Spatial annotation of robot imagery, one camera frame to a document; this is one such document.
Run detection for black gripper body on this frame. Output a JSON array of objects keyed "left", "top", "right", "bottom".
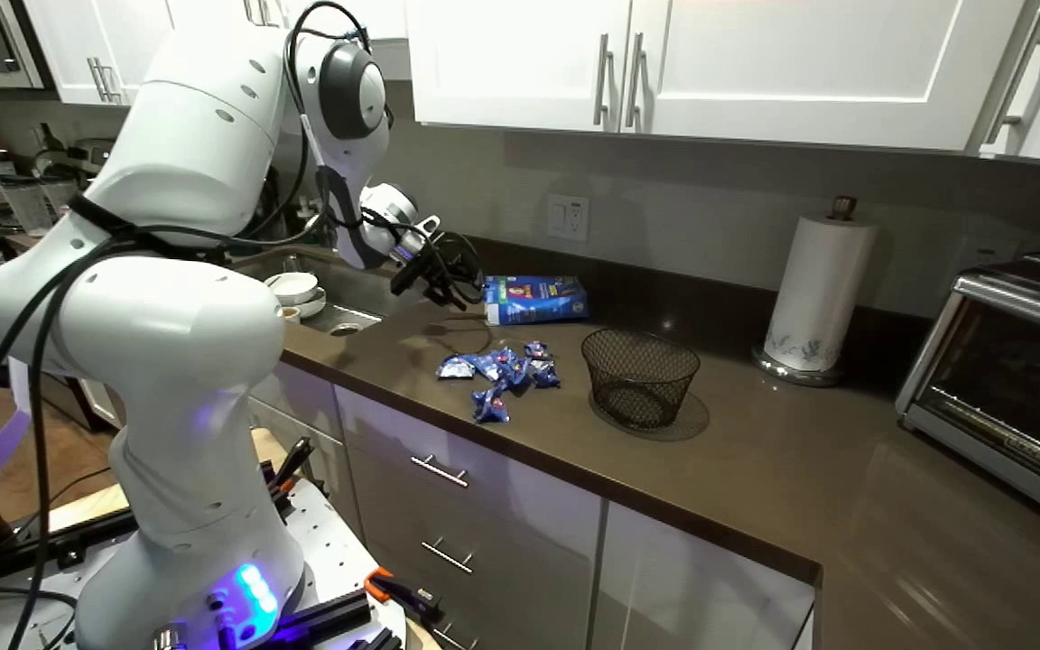
[{"left": 388, "top": 213, "right": 452, "bottom": 300}]

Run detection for blue cardboard box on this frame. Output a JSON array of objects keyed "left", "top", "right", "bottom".
[{"left": 481, "top": 270, "right": 597, "bottom": 329}]

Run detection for small crumpled blue snack packet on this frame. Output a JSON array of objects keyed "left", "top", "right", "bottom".
[{"left": 470, "top": 385, "right": 513, "bottom": 426}]

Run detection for white round bowl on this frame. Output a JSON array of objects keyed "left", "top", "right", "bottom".
[{"left": 259, "top": 269, "right": 328, "bottom": 324}]

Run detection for black marker pen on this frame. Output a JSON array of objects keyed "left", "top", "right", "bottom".
[{"left": 264, "top": 435, "right": 322, "bottom": 502}]

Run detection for grey base cabinet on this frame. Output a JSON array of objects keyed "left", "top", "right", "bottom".
[{"left": 245, "top": 357, "right": 824, "bottom": 650}]

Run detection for white robot mounting table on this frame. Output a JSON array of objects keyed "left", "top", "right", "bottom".
[{"left": 10, "top": 426, "right": 411, "bottom": 650}]

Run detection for white paper towel roll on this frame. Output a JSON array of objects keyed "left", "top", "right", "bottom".
[{"left": 759, "top": 213, "right": 880, "bottom": 375}]

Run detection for white upper cabinet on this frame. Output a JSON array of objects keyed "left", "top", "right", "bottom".
[{"left": 401, "top": 0, "right": 1040, "bottom": 169}]

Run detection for metal paper towel holder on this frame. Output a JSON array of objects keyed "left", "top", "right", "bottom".
[{"left": 753, "top": 193, "right": 868, "bottom": 392}]

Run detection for silver toaster oven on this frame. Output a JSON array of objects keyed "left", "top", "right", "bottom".
[{"left": 892, "top": 246, "right": 1040, "bottom": 543}]

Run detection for white wall outlet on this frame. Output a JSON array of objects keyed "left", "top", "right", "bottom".
[{"left": 545, "top": 189, "right": 597, "bottom": 243}]

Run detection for steel drawer handle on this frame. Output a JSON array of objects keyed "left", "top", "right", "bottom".
[
  {"left": 428, "top": 618, "right": 477, "bottom": 650},
  {"left": 417, "top": 536, "right": 481, "bottom": 577},
  {"left": 405, "top": 449, "right": 472, "bottom": 494}
]

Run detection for black wire mesh basket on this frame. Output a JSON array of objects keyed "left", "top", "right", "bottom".
[{"left": 577, "top": 324, "right": 706, "bottom": 435}]

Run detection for steel cabinet door handle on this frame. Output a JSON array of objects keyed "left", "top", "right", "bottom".
[
  {"left": 589, "top": 30, "right": 617, "bottom": 133},
  {"left": 622, "top": 30, "right": 655, "bottom": 133}
]

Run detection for orange handled pliers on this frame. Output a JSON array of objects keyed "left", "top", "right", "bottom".
[{"left": 363, "top": 564, "right": 449, "bottom": 632}]

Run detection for long steel cabinet handle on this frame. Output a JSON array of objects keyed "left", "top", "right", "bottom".
[{"left": 974, "top": 5, "right": 1040, "bottom": 163}]

